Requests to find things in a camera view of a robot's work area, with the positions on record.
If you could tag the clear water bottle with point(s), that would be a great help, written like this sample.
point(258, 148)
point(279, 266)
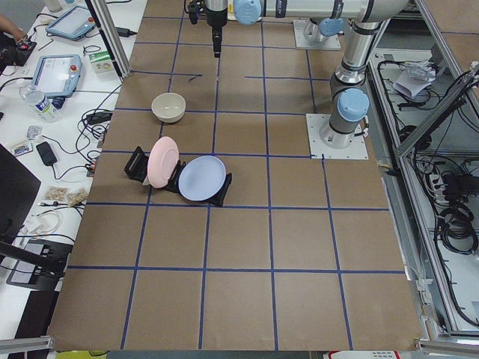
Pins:
point(38, 102)

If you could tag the blue plate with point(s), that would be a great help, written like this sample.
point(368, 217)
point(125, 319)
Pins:
point(202, 178)

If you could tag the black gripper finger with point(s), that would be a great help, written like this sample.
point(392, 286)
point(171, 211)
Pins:
point(217, 50)

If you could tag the near teach pendant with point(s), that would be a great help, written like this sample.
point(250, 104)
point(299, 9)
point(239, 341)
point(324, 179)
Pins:
point(58, 75)

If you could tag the far teach pendant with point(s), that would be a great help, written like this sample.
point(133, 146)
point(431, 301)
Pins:
point(72, 25)

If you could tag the cream ceramic bowl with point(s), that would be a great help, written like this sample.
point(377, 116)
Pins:
point(169, 107)

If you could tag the black dish rack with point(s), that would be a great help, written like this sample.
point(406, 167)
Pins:
point(136, 169)

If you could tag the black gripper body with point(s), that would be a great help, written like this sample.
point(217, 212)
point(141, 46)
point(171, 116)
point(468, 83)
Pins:
point(217, 19)

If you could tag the black power adapter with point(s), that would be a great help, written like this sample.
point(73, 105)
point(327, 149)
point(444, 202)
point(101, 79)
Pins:
point(46, 153)

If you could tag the teach pendant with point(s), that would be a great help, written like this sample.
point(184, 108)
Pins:
point(72, 25)
point(58, 75)

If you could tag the pink plate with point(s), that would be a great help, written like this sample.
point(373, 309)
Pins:
point(162, 161)

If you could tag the green white box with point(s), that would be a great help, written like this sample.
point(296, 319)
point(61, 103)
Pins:
point(101, 62)

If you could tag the person hand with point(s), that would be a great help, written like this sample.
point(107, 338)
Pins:
point(8, 27)

